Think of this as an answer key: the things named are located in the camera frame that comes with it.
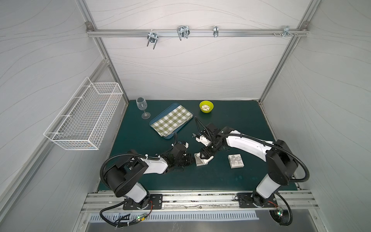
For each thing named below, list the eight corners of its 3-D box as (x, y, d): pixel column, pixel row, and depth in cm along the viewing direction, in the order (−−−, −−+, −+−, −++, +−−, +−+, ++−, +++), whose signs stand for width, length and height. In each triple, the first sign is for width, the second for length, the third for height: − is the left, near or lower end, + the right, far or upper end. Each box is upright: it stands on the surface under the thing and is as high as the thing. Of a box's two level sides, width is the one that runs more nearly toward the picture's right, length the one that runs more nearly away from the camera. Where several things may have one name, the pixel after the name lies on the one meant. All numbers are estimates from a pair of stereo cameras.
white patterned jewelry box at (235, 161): (230, 168, 87) (231, 166, 84) (227, 156, 92) (229, 153, 89) (242, 168, 87) (244, 166, 84) (239, 156, 92) (241, 153, 89)
